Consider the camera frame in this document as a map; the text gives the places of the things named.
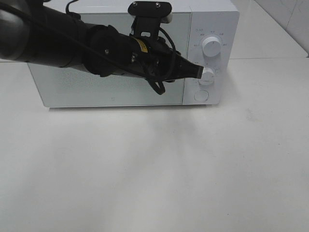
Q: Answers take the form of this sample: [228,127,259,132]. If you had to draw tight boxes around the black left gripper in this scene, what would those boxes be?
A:
[130,36,203,81]

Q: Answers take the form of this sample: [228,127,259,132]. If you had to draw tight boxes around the white timer knob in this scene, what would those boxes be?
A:
[198,67,215,86]

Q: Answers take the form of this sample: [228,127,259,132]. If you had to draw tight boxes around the round white door button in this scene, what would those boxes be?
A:
[194,90,209,102]

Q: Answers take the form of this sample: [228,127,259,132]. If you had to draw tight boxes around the white microwave door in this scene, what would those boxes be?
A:
[28,13,191,108]

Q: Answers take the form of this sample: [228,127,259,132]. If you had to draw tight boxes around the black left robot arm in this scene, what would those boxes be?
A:
[0,0,203,84]

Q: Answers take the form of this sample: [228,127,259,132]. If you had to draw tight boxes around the upper white power knob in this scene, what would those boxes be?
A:
[201,35,222,57]

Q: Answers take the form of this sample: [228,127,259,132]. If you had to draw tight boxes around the white microwave oven body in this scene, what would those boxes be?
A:
[12,0,240,112]

